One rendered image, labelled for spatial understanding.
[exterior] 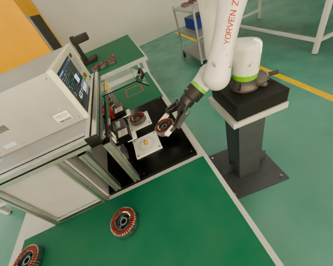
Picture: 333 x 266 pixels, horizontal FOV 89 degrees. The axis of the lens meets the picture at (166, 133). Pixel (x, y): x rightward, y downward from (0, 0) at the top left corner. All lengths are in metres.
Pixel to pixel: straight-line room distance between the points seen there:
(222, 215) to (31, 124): 0.78
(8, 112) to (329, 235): 1.76
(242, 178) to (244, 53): 1.04
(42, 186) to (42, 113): 0.29
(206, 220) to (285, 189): 1.02
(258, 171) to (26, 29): 4.34
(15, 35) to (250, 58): 4.16
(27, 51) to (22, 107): 3.78
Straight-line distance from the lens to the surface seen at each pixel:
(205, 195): 0.75
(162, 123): 0.95
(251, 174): 1.64
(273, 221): 1.52
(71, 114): 0.74
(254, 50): 0.94
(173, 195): 0.77
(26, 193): 0.88
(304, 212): 1.59
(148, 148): 0.93
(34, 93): 0.73
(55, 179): 0.80
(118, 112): 1.07
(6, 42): 4.59
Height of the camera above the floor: 1.43
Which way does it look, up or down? 42 degrees down
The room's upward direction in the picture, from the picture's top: 24 degrees counter-clockwise
